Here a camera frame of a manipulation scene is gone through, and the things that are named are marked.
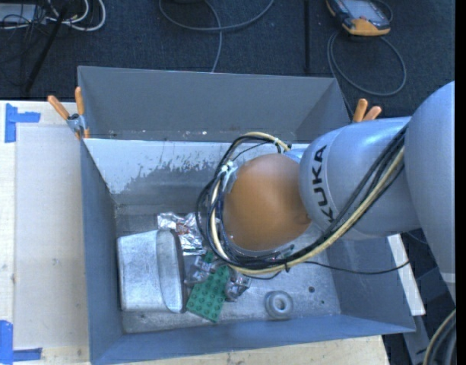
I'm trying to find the dark green flat block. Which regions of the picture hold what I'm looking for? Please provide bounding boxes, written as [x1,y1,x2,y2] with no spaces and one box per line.
[185,265,233,323]

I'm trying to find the crinkled silver foil packet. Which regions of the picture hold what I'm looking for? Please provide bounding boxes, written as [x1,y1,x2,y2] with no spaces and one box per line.
[157,211,208,255]

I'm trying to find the grey metal bin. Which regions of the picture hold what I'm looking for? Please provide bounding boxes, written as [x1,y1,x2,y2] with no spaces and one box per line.
[76,65,418,365]

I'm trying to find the grey metal ring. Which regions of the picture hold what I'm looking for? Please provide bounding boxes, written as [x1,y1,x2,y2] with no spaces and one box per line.
[264,290,295,319]

